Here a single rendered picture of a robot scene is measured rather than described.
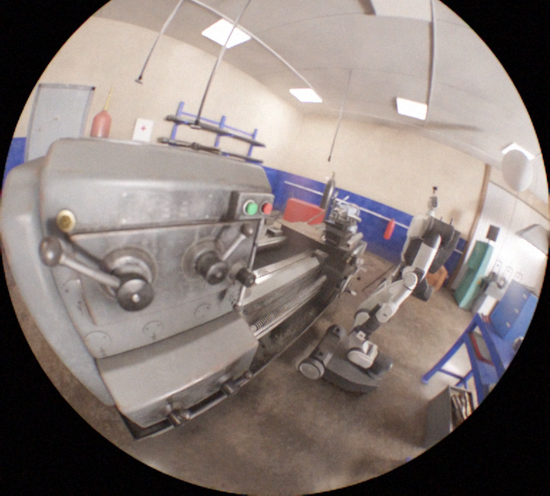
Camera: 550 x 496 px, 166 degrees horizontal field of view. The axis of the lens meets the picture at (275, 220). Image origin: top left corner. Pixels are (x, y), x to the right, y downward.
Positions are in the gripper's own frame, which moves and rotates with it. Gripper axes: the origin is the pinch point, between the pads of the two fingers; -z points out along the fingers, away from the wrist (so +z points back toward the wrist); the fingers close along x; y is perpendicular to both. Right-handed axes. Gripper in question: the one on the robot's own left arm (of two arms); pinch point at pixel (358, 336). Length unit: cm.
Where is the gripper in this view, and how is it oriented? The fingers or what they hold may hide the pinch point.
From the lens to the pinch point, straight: 128.3
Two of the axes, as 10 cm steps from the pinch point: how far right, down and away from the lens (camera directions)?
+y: -5.9, 0.6, -8.0
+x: -7.0, -5.4, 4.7
